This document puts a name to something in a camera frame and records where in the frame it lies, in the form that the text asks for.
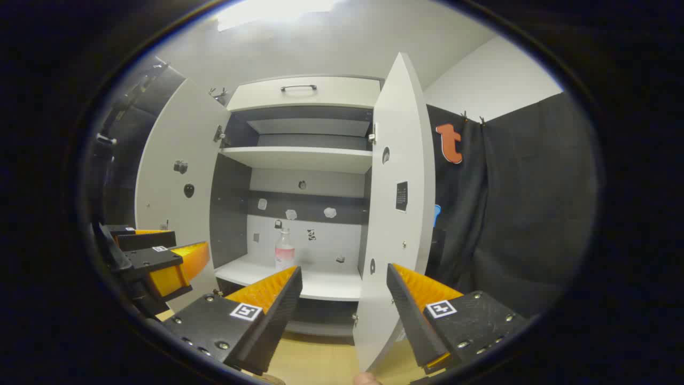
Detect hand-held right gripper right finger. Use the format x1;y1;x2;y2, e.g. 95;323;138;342
386;263;530;375

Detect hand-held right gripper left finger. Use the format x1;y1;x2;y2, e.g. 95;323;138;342
160;266;303;376

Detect white cabinet door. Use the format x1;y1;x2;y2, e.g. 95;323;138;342
353;52;436;373
135;79;231;313

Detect clear bottle with pink label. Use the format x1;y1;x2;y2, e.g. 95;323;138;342
275;227;296;271

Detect white and grey cabinet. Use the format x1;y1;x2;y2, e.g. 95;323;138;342
209;75;385;337

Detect white cabinet drawer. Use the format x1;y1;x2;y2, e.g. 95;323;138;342
227;76;383;112

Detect black backdrop cloth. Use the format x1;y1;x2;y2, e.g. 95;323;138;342
425;91;598;319
85;56;185;228

